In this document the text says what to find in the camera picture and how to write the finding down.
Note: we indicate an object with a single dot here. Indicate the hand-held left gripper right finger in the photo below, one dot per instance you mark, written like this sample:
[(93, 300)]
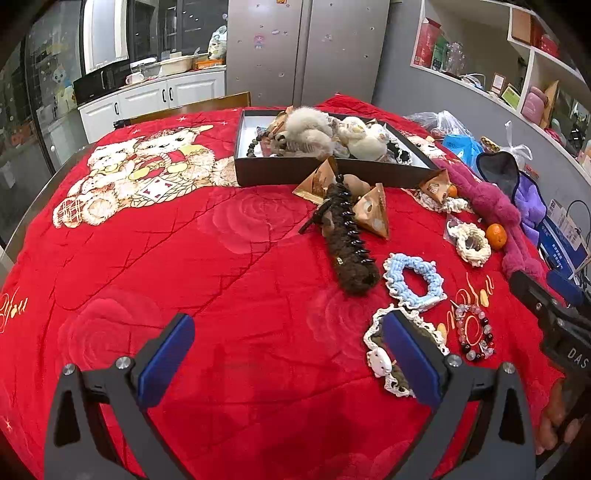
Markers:
[(411, 364)]

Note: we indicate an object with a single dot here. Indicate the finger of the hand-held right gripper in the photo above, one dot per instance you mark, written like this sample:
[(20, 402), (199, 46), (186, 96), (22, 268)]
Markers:
[(565, 287), (531, 293)]

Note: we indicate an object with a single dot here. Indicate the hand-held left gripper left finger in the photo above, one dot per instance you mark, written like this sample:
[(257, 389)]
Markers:
[(166, 360)]

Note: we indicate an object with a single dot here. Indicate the large orange tangerine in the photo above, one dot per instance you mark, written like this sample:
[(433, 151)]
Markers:
[(496, 236)]

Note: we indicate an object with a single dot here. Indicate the brown fuzzy hair claw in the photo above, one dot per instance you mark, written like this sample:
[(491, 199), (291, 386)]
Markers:
[(351, 258)]

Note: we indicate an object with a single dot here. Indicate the dark brown shallow box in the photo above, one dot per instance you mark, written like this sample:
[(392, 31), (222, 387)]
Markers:
[(277, 173)]

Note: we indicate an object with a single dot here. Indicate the person's right hand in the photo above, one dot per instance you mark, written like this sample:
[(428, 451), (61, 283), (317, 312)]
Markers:
[(551, 424)]

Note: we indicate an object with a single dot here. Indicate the white lace cat scrunchie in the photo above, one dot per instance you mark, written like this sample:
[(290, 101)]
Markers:
[(378, 360)]

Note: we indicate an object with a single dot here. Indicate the blue cardboard box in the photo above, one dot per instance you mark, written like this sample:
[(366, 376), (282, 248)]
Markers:
[(561, 244)]

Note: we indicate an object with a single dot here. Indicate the cream crochet scrunchie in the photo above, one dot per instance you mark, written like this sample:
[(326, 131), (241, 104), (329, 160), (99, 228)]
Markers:
[(461, 244)]

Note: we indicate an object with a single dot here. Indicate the light blue crochet scrunchie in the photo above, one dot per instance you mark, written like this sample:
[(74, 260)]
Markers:
[(392, 277)]

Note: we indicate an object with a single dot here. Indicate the purple fleece cloth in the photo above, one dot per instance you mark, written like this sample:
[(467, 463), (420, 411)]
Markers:
[(528, 203)]

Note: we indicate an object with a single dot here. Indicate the pink fuzzy scarf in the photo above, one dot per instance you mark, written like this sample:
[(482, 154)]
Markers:
[(498, 207)]

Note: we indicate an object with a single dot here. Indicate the red bear printed blanket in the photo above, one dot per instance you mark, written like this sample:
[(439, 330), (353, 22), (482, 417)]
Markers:
[(231, 277)]

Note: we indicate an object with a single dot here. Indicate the white lace hair band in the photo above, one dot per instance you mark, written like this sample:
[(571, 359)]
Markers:
[(455, 205)]

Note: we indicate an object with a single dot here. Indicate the dark grey cloth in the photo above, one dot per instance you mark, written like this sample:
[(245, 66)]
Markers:
[(501, 173)]

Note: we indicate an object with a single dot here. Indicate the small orange tangerine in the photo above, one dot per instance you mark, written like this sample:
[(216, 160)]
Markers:
[(452, 191)]

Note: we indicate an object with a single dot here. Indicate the white plastic bag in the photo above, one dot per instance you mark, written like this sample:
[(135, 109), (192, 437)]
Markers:
[(519, 154)]

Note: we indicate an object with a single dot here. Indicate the brown pyramid snack packet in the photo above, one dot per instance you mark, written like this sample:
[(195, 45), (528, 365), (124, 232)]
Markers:
[(434, 182), (279, 122), (374, 210), (323, 177)]

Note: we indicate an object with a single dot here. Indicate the blue plastic bag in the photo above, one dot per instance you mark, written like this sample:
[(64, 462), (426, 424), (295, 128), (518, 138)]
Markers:
[(461, 147)]

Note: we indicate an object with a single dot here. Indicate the wooden triangular ornament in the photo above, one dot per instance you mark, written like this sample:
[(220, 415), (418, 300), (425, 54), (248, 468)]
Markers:
[(550, 104)]

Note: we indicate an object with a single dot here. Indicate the pink case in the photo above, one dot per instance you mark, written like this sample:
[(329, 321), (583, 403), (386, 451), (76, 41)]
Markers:
[(534, 105)]

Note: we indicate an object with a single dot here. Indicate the black scrunchie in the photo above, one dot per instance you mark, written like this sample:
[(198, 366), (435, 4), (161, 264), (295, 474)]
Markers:
[(401, 154)]

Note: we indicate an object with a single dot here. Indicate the clear plastic bag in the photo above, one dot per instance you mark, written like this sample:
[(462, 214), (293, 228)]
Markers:
[(443, 122)]

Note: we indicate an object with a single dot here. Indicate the white bag on shelf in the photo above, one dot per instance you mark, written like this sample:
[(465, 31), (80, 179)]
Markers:
[(472, 81)]

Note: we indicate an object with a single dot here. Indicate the white fluffy plush toy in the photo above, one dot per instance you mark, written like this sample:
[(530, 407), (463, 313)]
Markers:
[(364, 143)]

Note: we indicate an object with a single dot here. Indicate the red bag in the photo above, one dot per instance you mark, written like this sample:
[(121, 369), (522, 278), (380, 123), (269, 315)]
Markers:
[(549, 46)]

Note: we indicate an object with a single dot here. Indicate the glass jars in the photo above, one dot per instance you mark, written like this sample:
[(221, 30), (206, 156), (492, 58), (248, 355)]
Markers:
[(455, 59)]

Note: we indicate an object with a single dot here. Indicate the grey fluffy plush hair clip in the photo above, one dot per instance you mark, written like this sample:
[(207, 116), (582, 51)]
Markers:
[(307, 134)]

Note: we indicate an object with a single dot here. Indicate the green gift box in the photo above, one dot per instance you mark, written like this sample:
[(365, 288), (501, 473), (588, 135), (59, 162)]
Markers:
[(439, 53)]

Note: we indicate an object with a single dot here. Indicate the white kitchen cabinet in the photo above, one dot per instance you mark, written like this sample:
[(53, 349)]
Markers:
[(138, 99)]

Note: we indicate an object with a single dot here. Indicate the brown flat box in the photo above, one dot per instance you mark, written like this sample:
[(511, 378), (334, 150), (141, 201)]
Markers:
[(521, 25)]

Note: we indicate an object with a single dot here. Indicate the red gift box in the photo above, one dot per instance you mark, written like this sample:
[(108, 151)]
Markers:
[(425, 44)]

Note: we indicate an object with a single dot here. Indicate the white mug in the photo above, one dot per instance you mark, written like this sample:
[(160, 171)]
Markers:
[(134, 78)]

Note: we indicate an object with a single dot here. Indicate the black microwave oven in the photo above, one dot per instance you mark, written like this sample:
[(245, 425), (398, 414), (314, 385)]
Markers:
[(99, 83)]

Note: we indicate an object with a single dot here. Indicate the glass sliding door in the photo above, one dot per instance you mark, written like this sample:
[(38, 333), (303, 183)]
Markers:
[(46, 92)]

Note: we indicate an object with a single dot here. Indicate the white plastic basin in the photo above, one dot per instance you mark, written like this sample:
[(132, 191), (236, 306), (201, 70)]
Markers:
[(178, 65)]

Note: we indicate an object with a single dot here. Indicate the orange food tray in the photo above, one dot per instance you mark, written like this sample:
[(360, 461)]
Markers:
[(207, 63)]

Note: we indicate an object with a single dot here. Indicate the silver double-door refrigerator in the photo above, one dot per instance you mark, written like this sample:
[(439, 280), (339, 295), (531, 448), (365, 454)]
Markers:
[(323, 55)]

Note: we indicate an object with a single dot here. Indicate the plastic bag on counter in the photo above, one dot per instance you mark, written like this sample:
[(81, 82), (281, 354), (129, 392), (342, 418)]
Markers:
[(218, 41)]

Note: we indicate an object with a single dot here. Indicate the green picture frame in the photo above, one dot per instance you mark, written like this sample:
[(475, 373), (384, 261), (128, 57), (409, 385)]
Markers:
[(510, 98)]

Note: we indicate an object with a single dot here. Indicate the small brown picture frame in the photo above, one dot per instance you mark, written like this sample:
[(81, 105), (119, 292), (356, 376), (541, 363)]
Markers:
[(497, 84)]

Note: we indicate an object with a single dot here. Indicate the white wall shelf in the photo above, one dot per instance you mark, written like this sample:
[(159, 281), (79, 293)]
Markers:
[(531, 64)]

